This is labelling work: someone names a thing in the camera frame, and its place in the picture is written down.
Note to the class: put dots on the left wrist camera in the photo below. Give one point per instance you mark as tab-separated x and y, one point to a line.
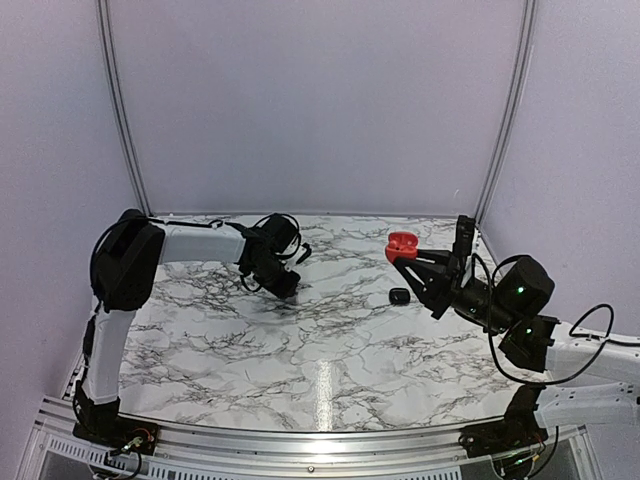
283	232

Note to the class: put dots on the aluminium frame post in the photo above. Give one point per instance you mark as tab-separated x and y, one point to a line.
118	104
515	93

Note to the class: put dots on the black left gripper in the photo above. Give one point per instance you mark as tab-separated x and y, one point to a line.
284	290

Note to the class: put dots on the left aluminium frame post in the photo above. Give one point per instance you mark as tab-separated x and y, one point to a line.
118	104

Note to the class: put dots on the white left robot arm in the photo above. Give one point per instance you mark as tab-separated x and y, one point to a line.
122	272

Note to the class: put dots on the red round charging case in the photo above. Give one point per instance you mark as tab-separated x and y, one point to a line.
401	245

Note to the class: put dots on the front aluminium rail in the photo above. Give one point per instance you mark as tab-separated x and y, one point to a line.
185	451

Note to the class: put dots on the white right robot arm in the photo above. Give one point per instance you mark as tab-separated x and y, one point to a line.
593	376

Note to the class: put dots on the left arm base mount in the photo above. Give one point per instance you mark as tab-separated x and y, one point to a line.
115	430

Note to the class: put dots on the right aluminium frame post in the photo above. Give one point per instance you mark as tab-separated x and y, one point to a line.
515	93

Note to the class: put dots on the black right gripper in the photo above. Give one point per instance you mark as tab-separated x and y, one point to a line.
437	298

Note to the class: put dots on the black earbud charging case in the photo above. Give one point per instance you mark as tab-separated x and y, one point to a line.
399	296

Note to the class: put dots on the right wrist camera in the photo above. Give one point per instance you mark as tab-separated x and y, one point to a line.
463	245

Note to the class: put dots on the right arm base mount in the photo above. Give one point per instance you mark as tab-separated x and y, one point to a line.
516	429

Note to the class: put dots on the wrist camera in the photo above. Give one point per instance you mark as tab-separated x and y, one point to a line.
283	232
463	245

